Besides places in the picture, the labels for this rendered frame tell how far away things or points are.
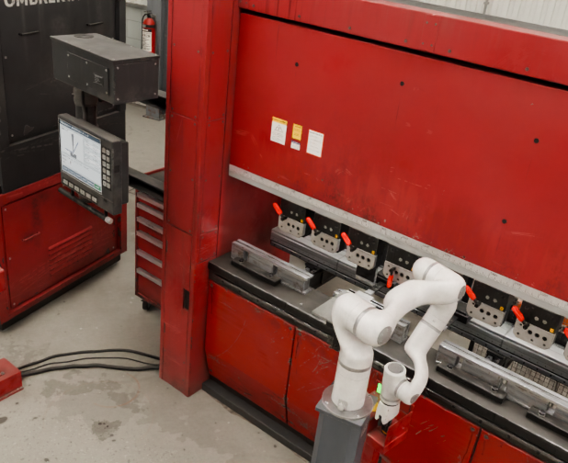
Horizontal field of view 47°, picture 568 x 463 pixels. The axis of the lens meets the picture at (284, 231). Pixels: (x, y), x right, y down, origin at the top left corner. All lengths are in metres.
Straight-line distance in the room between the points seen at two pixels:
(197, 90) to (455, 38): 1.20
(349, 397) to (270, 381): 1.18
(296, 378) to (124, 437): 0.98
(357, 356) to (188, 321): 1.52
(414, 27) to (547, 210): 0.84
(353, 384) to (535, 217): 0.90
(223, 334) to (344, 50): 1.68
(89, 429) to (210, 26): 2.17
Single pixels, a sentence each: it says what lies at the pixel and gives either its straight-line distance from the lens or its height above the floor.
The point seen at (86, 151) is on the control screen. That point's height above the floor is 1.49.
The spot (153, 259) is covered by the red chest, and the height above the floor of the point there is 0.49.
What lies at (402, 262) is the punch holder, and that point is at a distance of 2.86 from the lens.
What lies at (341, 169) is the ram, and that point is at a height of 1.59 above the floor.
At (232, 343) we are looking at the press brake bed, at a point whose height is 0.46.
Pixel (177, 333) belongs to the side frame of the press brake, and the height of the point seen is 0.40.
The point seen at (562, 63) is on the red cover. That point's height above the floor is 2.23.
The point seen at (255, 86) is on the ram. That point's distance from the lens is 3.11.
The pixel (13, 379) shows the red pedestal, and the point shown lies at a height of 0.09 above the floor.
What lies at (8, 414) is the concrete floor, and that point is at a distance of 3.94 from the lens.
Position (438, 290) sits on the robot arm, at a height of 1.43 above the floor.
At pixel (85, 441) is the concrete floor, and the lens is 3.72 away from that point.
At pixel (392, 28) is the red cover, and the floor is 2.22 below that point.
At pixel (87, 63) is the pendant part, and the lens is 3.06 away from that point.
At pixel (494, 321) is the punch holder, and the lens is 2.77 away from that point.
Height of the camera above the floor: 2.61
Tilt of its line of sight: 27 degrees down
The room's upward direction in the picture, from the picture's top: 7 degrees clockwise
